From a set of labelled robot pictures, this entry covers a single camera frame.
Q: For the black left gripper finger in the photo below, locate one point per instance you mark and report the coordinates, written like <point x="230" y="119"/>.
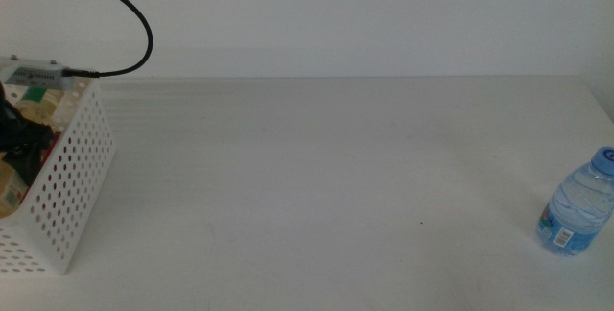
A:
<point x="31" y="157"/>

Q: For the yellow oil bottle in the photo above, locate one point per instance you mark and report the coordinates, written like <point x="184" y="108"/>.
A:
<point x="12" y="188"/>

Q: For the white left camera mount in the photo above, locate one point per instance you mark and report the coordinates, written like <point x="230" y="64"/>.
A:
<point x="29" y="61"/>

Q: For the white perforated plastic basket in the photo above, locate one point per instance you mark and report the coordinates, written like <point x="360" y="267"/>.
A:
<point x="72" y="181"/>

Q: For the clear water bottle blue cap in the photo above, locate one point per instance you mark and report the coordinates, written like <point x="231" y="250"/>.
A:
<point x="575" y="205"/>

